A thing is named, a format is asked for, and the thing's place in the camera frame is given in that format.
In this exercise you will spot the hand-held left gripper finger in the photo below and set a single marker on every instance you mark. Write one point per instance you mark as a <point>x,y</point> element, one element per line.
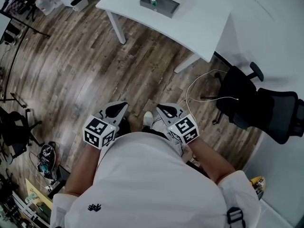
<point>115,104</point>
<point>120,115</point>

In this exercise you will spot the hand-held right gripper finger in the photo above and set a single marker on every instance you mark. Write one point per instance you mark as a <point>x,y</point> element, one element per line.
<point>172,108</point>
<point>166,116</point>

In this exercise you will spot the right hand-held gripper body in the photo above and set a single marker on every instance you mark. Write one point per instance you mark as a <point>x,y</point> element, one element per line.
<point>184,127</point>

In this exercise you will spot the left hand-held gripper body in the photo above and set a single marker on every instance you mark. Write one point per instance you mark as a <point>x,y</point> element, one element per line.
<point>99,129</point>

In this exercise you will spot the grey metal box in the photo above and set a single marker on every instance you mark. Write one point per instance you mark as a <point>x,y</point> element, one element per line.
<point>164,5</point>

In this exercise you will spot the person's right forearm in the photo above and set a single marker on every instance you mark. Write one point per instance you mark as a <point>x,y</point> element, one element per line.
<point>211,160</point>

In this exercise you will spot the person's left forearm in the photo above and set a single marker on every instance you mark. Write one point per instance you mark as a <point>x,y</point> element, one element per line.
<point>82,172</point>

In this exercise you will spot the beige cardboard piece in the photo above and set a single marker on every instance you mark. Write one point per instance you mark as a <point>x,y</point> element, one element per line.
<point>32,186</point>

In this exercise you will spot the person's black trousers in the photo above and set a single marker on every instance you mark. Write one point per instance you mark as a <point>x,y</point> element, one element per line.
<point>123,128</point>

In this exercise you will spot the person's right white shoe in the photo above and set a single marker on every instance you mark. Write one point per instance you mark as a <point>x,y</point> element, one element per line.
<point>148,119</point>

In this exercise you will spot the black white headset device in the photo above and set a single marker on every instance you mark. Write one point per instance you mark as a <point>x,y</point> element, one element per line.
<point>46,154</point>

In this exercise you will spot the black flat case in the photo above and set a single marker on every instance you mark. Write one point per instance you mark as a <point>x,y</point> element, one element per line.
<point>61,174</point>

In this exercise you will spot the person's white shirt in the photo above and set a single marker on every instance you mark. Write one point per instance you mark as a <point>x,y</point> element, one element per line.
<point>147,182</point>

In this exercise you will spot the white table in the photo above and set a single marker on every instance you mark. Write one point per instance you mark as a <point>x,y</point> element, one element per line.
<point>190,27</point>

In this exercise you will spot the black swivel chair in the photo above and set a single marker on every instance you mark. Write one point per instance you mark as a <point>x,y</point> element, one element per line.
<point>16,132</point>

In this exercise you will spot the black mesh office chair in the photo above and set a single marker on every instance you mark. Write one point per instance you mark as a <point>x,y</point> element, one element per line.
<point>273,113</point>

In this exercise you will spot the yellow device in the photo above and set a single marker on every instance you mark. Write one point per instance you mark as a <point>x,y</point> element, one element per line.
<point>257,183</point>

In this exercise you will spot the white trash bin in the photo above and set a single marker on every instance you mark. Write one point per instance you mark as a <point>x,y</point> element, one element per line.
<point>79,3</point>

